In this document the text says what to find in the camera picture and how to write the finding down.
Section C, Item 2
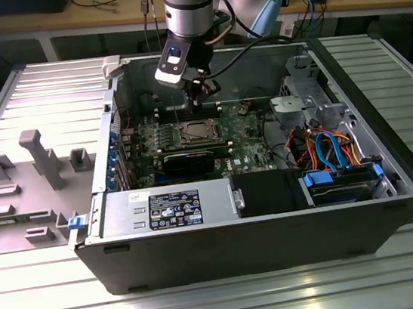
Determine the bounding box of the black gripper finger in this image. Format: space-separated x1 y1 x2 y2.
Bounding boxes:
186 83 205 109

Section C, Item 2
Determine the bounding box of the silver CPU plate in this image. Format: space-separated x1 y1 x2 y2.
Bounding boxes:
186 122 212 141

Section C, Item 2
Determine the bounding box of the metal socket cover frame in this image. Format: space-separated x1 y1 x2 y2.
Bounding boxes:
174 117 221 147

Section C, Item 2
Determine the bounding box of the black plastic cover box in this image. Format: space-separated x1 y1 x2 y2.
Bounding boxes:
230 165 308 220

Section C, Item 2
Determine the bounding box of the black graphics card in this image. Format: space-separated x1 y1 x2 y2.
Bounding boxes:
159 147 218 181

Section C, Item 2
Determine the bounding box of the green motherboard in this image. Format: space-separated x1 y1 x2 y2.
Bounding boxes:
116 93 293 192

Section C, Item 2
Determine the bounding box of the grey plastic case latch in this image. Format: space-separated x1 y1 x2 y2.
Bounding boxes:
99 54 125 82

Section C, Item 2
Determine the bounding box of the silver drive bay cage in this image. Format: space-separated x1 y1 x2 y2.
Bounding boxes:
276 48 355 141

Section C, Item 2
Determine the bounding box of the silver power supply unit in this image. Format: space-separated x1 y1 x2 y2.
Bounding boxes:
95 175 239 241

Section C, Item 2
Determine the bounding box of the hard disk in blue carrier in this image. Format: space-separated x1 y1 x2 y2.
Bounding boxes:
300 161 390 210

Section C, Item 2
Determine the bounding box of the black open PC case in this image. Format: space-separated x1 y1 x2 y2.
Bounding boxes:
48 16 413 301

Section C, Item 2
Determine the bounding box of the blue case latch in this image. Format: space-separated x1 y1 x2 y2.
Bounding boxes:
67 214 88 232

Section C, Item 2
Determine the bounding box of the grey plastic parts rack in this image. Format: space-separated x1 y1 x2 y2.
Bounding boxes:
0 121 109 255

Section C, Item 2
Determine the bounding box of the wooden desk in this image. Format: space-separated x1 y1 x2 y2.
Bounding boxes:
0 0 413 70

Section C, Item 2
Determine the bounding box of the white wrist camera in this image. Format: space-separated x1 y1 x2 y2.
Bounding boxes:
149 41 199 93

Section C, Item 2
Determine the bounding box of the thick black wrist cable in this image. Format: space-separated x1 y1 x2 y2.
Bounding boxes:
199 32 297 79

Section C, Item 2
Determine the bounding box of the dark hanging cable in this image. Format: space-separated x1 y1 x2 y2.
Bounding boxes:
138 0 156 52
149 0 163 51

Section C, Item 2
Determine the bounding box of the thin red wire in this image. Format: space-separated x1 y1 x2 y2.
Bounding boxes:
110 105 134 132

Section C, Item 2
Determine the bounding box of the thin black wire loop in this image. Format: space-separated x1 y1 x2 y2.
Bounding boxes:
255 104 299 173

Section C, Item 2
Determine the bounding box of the silver round metal bracket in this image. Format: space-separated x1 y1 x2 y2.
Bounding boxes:
267 91 321 134

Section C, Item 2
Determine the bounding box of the red wire bundle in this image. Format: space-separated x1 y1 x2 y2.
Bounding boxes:
285 125 319 171

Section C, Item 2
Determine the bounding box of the blue slot retention bracket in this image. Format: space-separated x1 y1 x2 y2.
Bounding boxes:
98 129 128 193

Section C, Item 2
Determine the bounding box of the thin blue cable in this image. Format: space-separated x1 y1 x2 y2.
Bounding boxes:
302 0 324 34

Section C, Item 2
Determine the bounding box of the blue flat wire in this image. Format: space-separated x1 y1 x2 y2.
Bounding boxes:
313 126 351 175

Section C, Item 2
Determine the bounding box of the orange wire bundle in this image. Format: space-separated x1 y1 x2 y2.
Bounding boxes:
327 125 364 169

